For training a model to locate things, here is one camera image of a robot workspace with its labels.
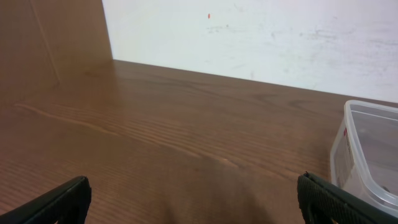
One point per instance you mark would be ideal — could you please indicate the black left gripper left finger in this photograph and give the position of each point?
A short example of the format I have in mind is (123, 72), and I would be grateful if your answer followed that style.
(67, 203)

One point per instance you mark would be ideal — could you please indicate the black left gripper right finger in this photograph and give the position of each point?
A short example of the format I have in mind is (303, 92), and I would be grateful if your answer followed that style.
(324, 203)

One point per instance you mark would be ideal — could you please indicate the clear plastic container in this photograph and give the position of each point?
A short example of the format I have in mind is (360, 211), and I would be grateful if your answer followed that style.
(363, 157)

